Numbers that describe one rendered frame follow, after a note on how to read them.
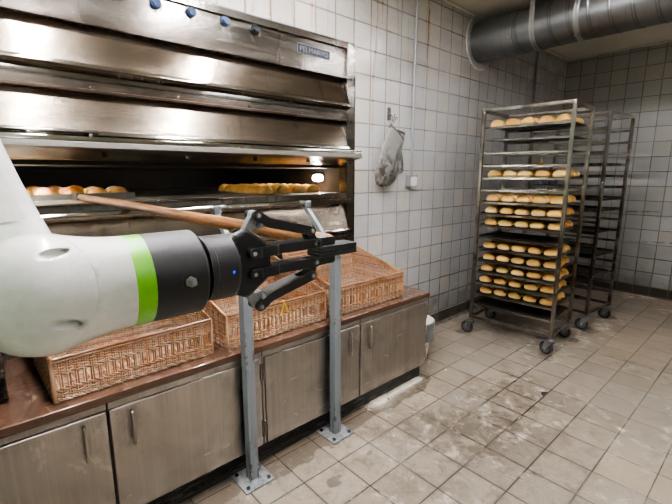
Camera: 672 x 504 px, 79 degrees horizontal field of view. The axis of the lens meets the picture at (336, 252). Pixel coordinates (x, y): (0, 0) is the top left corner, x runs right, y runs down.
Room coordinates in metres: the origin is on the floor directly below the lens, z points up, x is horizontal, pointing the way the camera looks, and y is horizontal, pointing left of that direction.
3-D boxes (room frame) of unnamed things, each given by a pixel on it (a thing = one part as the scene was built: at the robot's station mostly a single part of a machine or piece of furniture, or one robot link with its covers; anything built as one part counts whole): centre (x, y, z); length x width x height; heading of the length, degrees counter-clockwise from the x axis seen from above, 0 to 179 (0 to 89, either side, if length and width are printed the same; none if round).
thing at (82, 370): (1.54, 0.86, 0.72); 0.56 x 0.49 x 0.28; 133
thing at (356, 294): (2.35, -0.04, 0.72); 0.56 x 0.49 x 0.28; 132
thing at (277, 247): (0.52, 0.07, 1.21); 0.11 x 0.04 x 0.01; 132
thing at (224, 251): (0.48, 0.12, 1.20); 0.09 x 0.07 x 0.08; 132
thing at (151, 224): (2.13, 0.60, 1.02); 1.79 x 0.11 x 0.19; 132
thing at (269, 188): (2.85, 0.46, 1.21); 0.61 x 0.48 x 0.06; 42
